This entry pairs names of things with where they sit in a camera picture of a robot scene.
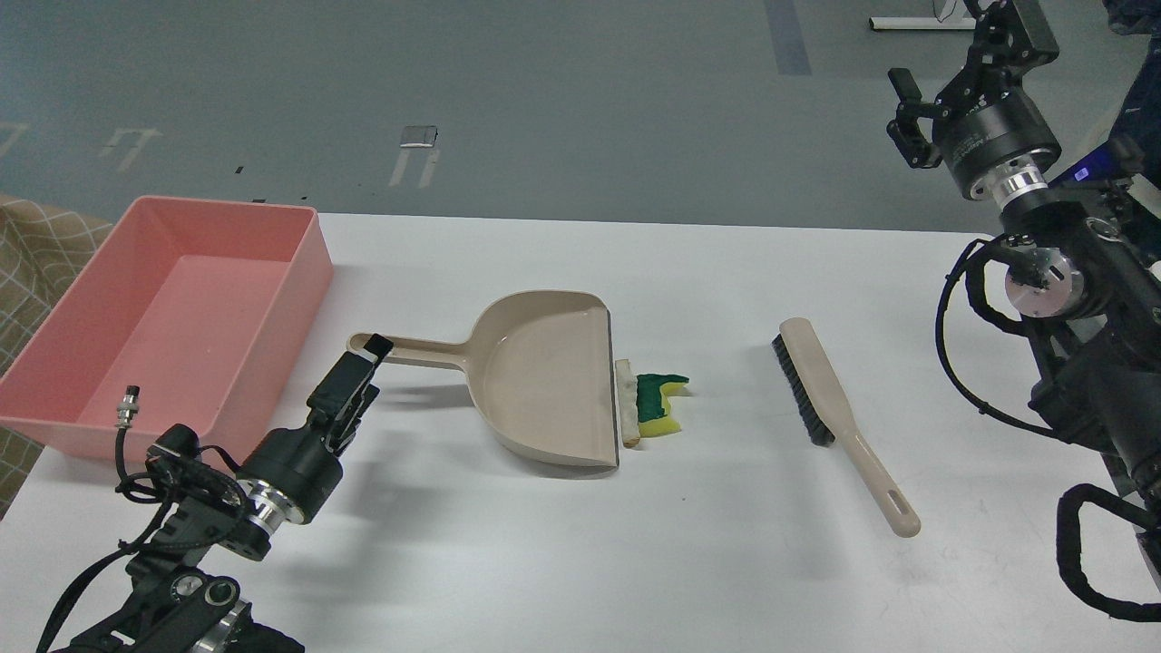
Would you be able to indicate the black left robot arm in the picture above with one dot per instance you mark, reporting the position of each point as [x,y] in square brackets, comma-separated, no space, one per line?
[176,606]

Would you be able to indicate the beige brush with black bristles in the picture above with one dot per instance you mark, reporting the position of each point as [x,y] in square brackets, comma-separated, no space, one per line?
[829,418]

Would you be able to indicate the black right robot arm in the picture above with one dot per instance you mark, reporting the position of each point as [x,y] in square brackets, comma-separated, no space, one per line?
[1069,273]

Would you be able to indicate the silver floor plate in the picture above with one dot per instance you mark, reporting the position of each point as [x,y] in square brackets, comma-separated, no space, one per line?
[419,136]

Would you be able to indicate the beige checkered cloth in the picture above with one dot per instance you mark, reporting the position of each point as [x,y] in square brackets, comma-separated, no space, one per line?
[43,249]

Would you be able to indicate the beige plastic dustpan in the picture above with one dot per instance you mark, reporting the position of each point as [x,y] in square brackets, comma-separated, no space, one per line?
[540,372]

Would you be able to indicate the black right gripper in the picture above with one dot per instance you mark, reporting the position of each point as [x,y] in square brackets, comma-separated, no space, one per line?
[986,130]

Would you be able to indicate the yellow green sponge piece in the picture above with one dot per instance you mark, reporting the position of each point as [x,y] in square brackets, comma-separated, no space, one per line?
[653,402]

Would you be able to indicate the pink plastic bin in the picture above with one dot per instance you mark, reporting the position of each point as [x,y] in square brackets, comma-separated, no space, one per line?
[203,305]

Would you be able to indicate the white table leg base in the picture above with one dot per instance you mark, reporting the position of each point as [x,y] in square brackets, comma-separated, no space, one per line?
[946,16]

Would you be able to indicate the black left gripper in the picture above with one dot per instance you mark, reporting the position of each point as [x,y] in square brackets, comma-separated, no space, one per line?
[297,462]

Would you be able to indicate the white bread slice piece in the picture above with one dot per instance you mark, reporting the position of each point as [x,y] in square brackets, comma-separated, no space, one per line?
[627,389]

